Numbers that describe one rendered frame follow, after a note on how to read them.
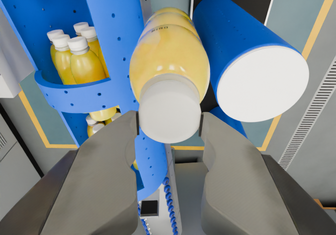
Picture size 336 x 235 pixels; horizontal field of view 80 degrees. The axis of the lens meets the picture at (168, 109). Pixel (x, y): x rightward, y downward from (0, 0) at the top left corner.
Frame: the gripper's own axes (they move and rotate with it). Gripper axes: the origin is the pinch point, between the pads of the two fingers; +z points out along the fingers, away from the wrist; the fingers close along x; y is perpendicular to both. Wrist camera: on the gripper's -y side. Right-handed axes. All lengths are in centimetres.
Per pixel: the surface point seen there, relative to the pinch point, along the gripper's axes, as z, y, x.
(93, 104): 27.9, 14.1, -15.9
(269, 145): 172, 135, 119
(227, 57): 52, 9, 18
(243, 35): 58, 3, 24
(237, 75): 47, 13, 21
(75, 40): 32.9, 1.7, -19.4
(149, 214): 56, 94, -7
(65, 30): 50, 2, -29
